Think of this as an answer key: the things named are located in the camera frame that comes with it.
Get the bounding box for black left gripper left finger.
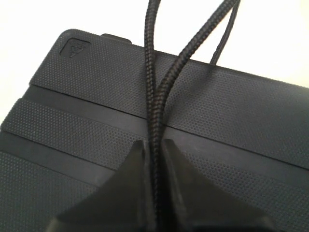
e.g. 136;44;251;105
46;140;155;232

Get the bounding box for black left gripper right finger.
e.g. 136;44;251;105
161;139;273;232

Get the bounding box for black plastic carry case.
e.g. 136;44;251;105
0;29;309;232

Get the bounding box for black braided rope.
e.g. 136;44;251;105
142;0;242;232

